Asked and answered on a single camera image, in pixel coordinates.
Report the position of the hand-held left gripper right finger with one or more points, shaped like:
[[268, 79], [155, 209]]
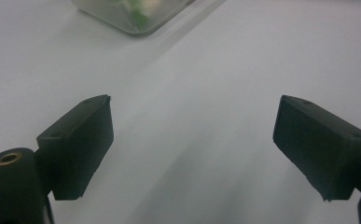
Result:
[[321, 149]]

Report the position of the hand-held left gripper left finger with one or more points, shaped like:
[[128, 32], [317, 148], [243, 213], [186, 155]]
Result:
[[75, 149]]

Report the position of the clear plastic container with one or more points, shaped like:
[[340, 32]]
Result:
[[106, 12]]

